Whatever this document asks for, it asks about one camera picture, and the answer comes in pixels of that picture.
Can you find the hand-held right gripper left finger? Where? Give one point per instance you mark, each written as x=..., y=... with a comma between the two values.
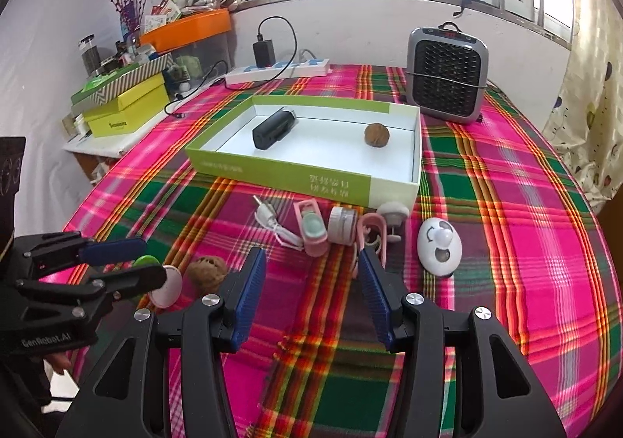
x=250, y=292

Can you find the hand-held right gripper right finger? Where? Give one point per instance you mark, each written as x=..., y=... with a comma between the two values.
x=374, y=292

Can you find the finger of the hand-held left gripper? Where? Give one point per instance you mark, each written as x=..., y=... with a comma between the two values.
x=126, y=280
x=114, y=250

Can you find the green white spool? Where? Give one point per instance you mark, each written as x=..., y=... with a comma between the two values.
x=170, y=289

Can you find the brown walnut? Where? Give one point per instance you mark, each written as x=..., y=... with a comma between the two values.
x=208, y=275
x=377, y=134

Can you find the pink plastic clip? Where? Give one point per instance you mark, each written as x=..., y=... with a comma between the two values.
x=372, y=228

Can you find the small clear round jar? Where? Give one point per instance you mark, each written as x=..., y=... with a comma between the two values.
x=342, y=224

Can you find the white egg-shaped gadget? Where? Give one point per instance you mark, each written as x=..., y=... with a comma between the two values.
x=438, y=248

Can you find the white mushroom-shaped knob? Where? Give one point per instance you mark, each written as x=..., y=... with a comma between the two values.
x=394, y=211

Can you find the pink mint small case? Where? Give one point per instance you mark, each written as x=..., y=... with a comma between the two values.
x=312, y=228

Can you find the green white cardboard box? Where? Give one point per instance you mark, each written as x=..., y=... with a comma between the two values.
x=301, y=175

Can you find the person's left hand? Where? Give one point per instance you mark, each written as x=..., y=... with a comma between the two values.
x=59, y=363

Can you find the dark panel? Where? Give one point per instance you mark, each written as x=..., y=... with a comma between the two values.
x=12, y=194

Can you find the plaid tablecloth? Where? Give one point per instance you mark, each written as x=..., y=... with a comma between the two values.
x=486, y=233

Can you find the yellow-green cardboard box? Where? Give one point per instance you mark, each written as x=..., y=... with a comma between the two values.
x=126, y=112

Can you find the black power bank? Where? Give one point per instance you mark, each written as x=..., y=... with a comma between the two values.
x=272, y=130

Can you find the striped green box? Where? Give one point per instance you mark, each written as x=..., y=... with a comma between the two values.
x=131, y=73

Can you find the clear storage box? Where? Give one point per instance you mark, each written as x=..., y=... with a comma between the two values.
x=214, y=53

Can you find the white power strip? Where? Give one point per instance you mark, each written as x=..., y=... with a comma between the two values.
x=292, y=69

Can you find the grey space heater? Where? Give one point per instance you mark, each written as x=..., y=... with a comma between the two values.
x=448, y=73

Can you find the orange tray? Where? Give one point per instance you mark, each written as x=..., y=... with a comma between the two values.
x=190, y=27

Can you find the black charger adapter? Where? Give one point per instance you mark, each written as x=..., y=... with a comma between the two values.
x=263, y=54

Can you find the cream dotted curtain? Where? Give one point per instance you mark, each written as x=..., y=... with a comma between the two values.
x=589, y=126

